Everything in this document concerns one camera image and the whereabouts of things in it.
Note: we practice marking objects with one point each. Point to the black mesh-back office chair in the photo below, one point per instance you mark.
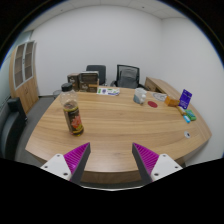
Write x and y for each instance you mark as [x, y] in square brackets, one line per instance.
[128, 67]

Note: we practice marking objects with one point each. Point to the white leaflet with green print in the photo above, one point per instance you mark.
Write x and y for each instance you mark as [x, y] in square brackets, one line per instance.
[108, 91]

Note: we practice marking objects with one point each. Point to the yellow-brown packet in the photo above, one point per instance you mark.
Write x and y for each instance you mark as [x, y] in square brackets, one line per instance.
[182, 111]

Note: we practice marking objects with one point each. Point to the round silver desk grommet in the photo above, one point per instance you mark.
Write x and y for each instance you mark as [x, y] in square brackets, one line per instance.
[187, 134]

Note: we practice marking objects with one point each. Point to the grey waste bin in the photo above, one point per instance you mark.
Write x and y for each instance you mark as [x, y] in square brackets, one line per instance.
[56, 94]

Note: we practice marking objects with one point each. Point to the flat round red coaster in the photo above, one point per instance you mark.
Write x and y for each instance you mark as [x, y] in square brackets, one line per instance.
[152, 104]

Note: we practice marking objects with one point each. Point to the small light blue box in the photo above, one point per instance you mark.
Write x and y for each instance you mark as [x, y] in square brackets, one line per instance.
[187, 119]

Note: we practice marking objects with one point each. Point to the grey backpack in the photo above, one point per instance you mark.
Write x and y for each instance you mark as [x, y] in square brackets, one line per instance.
[127, 80]

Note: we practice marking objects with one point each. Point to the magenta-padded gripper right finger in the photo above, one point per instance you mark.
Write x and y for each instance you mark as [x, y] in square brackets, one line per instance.
[163, 165]

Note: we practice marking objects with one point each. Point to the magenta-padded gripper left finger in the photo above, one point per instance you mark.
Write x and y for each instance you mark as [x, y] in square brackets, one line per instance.
[60, 165]

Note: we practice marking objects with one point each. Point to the large dark brown box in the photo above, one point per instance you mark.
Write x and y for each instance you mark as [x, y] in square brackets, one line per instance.
[89, 81]

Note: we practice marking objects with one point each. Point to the wooden side desk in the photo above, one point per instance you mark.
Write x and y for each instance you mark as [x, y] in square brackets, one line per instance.
[158, 85]

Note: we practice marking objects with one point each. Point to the clear bottle with dark label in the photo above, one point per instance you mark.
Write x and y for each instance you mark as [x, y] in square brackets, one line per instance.
[74, 118]

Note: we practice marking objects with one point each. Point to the black sofa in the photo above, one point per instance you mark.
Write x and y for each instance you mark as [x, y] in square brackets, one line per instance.
[11, 130]

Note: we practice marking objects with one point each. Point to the purple pouch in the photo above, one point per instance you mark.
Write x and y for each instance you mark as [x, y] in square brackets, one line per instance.
[185, 99]

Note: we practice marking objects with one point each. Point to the wooden cabinet with glass doors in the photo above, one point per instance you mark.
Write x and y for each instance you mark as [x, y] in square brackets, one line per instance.
[26, 93]

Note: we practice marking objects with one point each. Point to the green box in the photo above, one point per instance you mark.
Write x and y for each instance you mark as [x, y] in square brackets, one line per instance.
[191, 115]

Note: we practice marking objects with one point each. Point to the white mug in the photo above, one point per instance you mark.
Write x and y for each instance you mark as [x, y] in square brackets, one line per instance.
[139, 96]

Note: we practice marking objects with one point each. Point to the small dark brown box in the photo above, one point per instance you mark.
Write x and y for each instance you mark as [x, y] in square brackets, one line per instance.
[73, 81]

